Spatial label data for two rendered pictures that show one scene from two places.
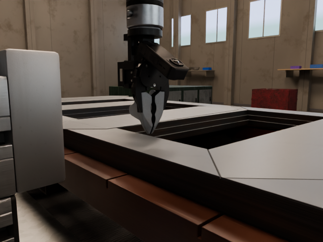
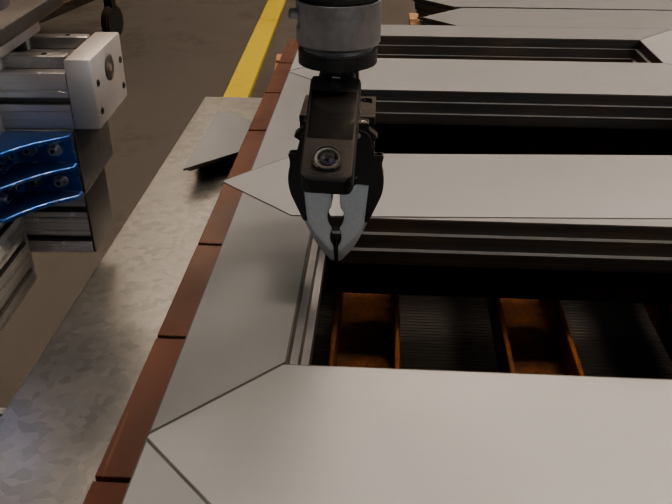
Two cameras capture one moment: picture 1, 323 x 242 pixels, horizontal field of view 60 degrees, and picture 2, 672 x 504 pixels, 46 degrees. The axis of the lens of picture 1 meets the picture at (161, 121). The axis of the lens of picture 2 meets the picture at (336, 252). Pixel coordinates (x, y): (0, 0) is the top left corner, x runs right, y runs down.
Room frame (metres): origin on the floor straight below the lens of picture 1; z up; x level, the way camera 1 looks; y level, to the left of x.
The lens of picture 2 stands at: (0.10, -0.47, 1.26)
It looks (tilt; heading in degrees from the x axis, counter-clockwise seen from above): 30 degrees down; 46
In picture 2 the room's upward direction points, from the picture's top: straight up
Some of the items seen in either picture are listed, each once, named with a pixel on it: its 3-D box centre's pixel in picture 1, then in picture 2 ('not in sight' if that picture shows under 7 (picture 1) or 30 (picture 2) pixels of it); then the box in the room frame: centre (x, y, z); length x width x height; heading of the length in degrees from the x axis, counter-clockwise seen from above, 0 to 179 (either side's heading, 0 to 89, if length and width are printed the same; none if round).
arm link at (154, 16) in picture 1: (143, 20); (334, 24); (0.59, 0.04, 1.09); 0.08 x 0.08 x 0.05
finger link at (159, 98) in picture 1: (150, 110); (353, 211); (0.61, 0.02, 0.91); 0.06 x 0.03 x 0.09; 42
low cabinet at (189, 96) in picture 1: (161, 102); not in sight; (7.12, 0.00, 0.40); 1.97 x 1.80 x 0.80; 137
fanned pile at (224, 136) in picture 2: not in sight; (239, 138); (0.96, 0.69, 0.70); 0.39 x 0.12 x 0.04; 42
